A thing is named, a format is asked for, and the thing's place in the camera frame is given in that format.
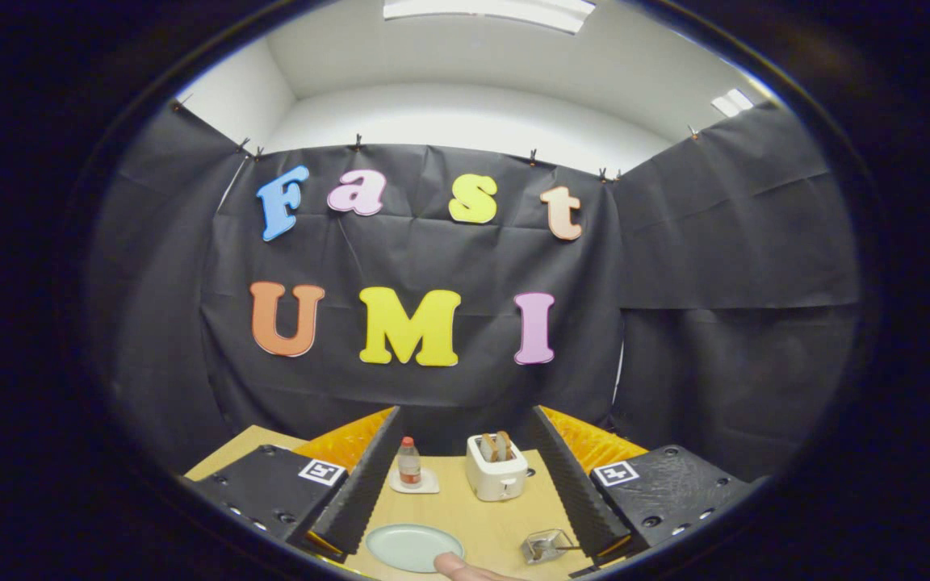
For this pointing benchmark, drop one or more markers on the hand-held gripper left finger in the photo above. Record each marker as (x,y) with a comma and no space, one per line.
(368,484)

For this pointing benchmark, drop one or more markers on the pale green plate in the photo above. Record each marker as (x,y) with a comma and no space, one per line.
(408,545)

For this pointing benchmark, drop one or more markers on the white toaster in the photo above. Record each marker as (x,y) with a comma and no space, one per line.
(497,480)

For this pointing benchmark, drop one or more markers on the small ceiling light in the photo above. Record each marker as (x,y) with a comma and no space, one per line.
(731,102)

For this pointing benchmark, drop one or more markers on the clear water bottle red cap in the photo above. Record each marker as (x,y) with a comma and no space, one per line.
(409,468)

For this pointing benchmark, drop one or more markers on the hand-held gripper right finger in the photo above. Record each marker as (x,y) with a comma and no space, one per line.
(570,484)

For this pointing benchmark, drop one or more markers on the toast bread slice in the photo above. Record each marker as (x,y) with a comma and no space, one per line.
(489,448)
(505,445)

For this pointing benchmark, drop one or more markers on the white square coaster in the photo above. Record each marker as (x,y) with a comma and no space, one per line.
(429,486)

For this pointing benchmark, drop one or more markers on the metal cutlery drainer basket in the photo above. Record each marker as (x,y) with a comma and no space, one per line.
(531,550)

